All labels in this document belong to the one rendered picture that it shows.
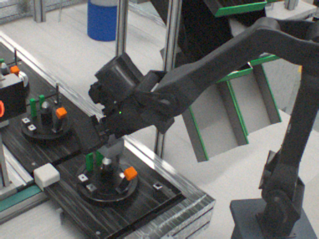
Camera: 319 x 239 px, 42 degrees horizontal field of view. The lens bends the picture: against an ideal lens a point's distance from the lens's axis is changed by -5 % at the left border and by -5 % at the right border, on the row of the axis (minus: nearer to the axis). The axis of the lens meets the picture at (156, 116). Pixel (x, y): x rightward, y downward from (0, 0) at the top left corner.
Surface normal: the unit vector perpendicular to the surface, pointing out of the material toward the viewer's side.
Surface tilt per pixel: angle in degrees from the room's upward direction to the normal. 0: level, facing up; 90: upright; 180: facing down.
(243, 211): 0
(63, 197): 0
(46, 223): 0
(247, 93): 45
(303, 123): 90
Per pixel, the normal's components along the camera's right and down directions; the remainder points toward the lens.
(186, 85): 0.04, 0.25
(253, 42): -0.36, 0.53
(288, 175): -0.27, 0.05
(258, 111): 0.43, -0.19
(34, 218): 0.08, -0.81
